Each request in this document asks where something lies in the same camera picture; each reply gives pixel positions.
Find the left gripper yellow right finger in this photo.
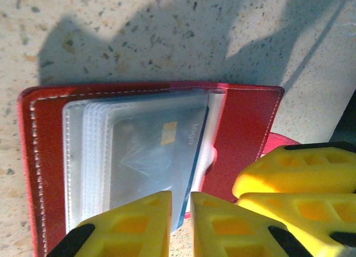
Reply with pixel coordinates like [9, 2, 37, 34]
[190, 191, 308, 257]

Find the red leather card holder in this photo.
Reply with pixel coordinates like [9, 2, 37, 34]
[17, 81, 303, 257]

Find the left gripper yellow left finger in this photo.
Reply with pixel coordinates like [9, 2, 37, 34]
[47, 190, 173, 257]

